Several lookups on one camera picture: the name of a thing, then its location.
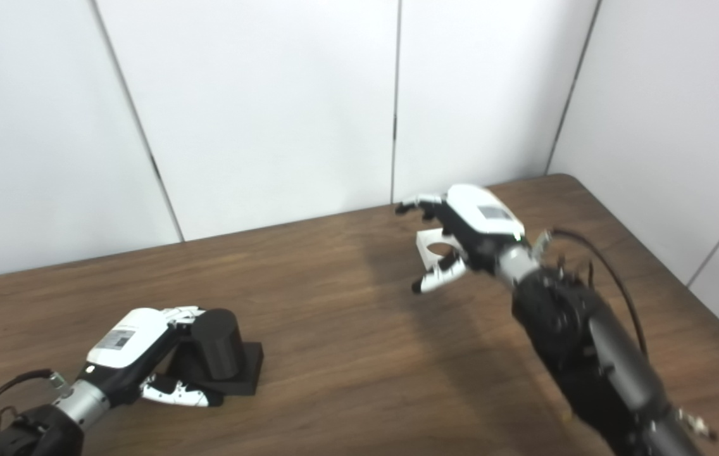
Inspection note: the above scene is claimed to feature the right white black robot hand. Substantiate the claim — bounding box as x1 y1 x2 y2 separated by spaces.
396 184 528 295

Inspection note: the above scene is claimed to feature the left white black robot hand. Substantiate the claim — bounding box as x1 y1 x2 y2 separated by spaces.
78 307 224 408

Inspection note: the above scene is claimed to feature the white square piece with hole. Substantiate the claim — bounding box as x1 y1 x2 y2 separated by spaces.
416 228 461 270

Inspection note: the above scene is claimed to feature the black peg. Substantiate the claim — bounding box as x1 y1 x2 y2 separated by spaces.
166 308 265 397

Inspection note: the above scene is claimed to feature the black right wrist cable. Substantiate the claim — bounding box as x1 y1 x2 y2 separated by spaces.
534 228 649 362

